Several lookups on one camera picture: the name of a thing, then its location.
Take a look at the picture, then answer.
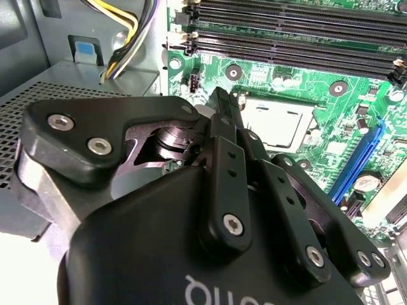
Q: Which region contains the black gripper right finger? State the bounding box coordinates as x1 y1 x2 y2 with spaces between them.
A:
226 91 392 288

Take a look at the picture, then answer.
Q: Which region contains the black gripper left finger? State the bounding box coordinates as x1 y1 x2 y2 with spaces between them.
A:
9 87 254 261

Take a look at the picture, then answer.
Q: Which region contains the silver square CPU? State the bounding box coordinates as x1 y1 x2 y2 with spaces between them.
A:
243 97 315 150

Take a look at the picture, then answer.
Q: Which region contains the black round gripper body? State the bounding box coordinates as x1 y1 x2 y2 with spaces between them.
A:
56 165 371 305

